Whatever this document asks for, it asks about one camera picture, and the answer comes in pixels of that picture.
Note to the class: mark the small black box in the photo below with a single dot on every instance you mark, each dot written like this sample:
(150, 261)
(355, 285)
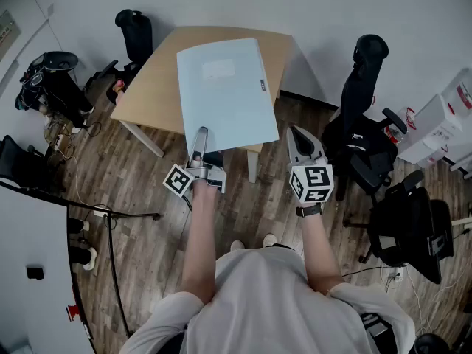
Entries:
(35, 273)

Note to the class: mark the wall socket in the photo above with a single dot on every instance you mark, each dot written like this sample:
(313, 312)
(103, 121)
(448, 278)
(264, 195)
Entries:
(51, 9)

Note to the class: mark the person's white shirt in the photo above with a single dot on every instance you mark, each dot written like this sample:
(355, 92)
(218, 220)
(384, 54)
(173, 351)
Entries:
(265, 308)

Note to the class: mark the white desk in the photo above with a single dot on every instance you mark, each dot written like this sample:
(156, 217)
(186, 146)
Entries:
(33, 308)

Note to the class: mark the black backpack white logo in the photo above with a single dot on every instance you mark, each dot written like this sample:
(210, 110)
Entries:
(365, 142)

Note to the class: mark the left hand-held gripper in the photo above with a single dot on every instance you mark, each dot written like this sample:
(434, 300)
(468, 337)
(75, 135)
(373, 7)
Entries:
(206, 175)

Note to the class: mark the person's right forearm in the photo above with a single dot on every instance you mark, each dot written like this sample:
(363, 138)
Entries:
(319, 249)

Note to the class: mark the person's left forearm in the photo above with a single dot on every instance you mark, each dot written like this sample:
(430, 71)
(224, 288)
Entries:
(201, 242)

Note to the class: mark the black wristwatch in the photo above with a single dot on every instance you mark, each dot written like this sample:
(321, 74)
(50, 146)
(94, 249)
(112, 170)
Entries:
(308, 210)

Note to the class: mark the person's black trousers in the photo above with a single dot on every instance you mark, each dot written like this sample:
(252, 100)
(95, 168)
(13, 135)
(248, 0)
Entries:
(173, 343)

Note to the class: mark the wall sign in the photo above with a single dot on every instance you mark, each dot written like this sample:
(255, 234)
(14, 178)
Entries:
(8, 31)

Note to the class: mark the black stand legs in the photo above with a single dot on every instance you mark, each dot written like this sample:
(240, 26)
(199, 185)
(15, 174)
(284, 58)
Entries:
(118, 271)

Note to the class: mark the black office chair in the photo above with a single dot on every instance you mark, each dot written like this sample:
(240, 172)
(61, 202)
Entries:
(357, 87)
(409, 227)
(138, 35)
(18, 164)

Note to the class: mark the wooden table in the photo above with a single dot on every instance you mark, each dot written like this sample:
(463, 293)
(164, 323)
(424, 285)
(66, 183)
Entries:
(158, 87)

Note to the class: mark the person's white left shoe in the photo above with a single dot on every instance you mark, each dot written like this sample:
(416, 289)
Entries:
(237, 245)

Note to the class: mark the small red item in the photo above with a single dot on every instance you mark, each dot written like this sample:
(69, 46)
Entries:
(73, 312)

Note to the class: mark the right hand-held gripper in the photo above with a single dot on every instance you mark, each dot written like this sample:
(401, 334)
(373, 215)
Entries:
(313, 183)

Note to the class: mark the white power strip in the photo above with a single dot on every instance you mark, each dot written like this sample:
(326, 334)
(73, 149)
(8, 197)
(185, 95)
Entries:
(57, 142)

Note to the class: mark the person's white shoe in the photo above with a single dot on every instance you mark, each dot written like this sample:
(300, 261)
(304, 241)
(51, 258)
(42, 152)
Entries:
(270, 240)
(237, 245)

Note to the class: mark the white power adapter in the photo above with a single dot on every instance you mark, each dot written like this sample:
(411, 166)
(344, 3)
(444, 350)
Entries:
(100, 212)

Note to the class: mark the white cardboard box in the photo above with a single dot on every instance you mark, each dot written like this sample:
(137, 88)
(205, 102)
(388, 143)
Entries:
(431, 131)

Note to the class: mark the person's white right shoe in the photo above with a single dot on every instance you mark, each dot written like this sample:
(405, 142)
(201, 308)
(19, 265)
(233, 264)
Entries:
(270, 240)

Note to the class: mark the small pink item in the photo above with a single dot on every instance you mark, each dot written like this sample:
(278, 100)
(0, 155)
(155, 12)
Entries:
(120, 86)

